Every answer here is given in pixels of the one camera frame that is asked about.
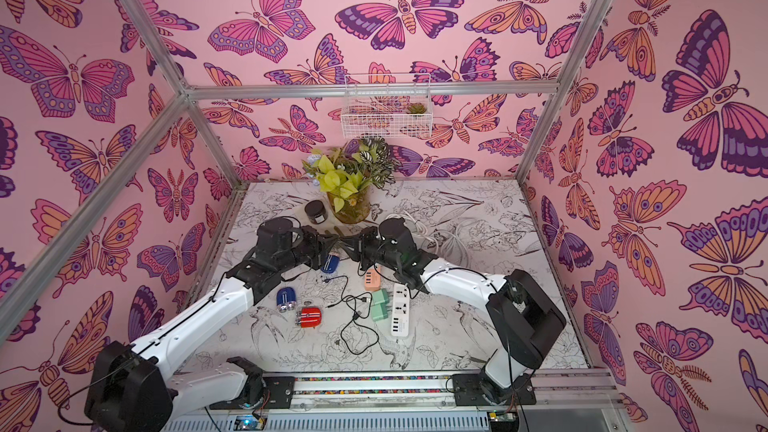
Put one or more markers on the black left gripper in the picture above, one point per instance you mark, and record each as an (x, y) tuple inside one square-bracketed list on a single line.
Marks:
[(319, 245)]

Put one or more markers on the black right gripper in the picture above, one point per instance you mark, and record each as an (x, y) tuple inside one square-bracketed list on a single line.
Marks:
[(363, 243)]

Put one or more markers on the pink power strip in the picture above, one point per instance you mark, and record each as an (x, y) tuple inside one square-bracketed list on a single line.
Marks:
[(372, 280)]

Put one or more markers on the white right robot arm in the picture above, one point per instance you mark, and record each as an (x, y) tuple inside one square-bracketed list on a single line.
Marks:
[(524, 317)]

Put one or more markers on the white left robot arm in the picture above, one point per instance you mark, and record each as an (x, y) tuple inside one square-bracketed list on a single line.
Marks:
[(133, 387)]

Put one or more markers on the small black jar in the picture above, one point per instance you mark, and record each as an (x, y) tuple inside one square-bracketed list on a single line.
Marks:
[(316, 212)]

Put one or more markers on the green power adapter cube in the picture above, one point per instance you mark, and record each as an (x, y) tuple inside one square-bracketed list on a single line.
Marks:
[(379, 305)]

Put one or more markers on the white power strip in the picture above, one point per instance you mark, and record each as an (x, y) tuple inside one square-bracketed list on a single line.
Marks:
[(400, 313)]

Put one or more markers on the potted green artificial plant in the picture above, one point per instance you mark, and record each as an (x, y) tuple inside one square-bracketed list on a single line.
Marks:
[(346, 174)]

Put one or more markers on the small plant in basket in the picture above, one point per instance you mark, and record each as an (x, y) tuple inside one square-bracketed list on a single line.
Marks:
[(417, 108)]

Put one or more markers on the white wire wall basket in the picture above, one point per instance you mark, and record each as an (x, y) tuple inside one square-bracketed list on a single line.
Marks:
[(375, 105)]

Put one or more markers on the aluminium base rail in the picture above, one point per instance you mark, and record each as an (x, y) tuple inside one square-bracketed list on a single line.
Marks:
[(549, 400)]

